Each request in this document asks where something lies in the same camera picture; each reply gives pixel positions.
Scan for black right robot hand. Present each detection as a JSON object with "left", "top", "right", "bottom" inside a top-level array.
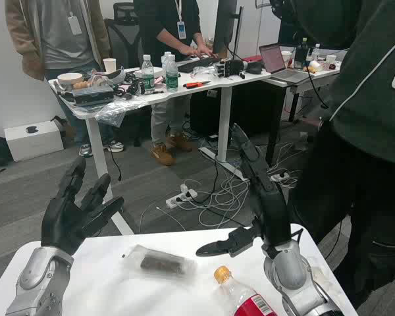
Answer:
[{"left": 196, "top": 123, "right": 300, "bottom": 258}]

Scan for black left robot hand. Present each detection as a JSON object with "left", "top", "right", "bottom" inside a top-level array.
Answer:
[{"left": 41, "top": 156, "right": 125, "bottom": 256}]

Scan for white paper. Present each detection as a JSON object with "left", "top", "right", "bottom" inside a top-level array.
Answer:
[{"left": 308, "top": 263, "right": 332, "bottom": 289}]

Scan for white power strip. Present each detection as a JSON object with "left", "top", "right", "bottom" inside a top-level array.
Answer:
[
  {"left": 269, "top": 171, "right": 292, "bottom": 182},
  {"left": 166, "top": 192, "right": 198, "bottom": 209}
]

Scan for white cardboard box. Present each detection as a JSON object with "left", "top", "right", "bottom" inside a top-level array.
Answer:
[{"left": 3, "top": 120, "right": 65, "bottom": 163}]

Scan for clear bottle with red label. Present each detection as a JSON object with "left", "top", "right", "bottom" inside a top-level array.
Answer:
[{"left": 213, "top": 265, "right": 279, "bottom": 316}]

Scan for clear bag with dark item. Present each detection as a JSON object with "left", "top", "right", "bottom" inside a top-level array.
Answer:
[{"left": 120, "top": 244, "right": 198, "bottom": 277}]

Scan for clear plastic sheet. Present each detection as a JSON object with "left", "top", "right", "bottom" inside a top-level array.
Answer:
[{"left": 94, "top": 98, "right": 149, "bottom": 128}]

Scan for grey electronic box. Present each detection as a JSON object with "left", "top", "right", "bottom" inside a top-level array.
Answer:
[{"left": 72, "top": 86, "right": 115, "bottom": 107}]

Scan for white standing desk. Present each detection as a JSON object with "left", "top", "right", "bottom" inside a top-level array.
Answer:
[{"left": 48, "top": 59, "right": 273, "bottom": 236}]

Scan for white round bowl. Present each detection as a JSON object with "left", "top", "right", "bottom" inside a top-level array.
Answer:
[{"left": 57, "top": 72, "right": 83, "bottom": 88}]

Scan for person in dark green hoodie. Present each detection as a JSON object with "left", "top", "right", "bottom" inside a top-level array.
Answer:
[{"left": 289, "top": 0, "right": 395, "bottom": 310}]

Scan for black robotic hand model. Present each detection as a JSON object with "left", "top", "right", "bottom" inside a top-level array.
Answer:
[{"left": 215, "top": 58, "right": 248, "bottom": 80}]

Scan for grey open laptop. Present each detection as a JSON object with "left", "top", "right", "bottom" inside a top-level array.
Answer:
[{"left": 259, "top": 44, "right": 312, "bottom": 83}]

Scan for white headset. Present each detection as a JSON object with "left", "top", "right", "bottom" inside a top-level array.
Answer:
[{"left": 108, "top": 66, "right": 126, "bottom": 85}]

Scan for dark bottle with green cap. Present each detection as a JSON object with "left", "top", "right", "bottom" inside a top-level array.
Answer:
[{"left": 296, "top": 38, "right": 309, "bottom": 70}]

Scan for white paper cup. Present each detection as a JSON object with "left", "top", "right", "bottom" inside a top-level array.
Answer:
[{"left": 103, "top": 57, "right": 117, "bottom": 75}]

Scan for black keyboard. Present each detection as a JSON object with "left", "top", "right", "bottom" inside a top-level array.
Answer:
[{"left": 176, "top": 56, "right": 223, "bottom": 74}]

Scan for green label water bottle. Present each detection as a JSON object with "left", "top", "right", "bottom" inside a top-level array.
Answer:
[
  {"left": 165, "top": 54, "right": 179, "bottom": 92},
  {"left": 141, "top": 54, "right": 156, "bottom": 95}
]

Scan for clear water bottle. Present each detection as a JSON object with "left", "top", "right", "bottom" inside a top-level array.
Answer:
[{"left": 161, "top": 51, "right": 172, "bottom": 78}]

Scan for person in tan jacket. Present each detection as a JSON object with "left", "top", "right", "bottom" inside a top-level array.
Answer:
[{"left": 5, "top": 0, "right": 124, "bottom": 157}]

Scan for black office chair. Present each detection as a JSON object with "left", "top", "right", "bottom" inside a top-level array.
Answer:
[{"left": 103, "top": 2, "right": 142, "bottom": 70}]

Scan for black computer monitor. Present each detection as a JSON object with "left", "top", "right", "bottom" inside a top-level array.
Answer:
[{"left": 213, "top": 0, "right": 244, "bottom": 55}]

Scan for tangled floor cables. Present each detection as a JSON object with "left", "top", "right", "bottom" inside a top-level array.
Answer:
[{"left": 140, "top": 141, "right": 303, "bottom": 231}]

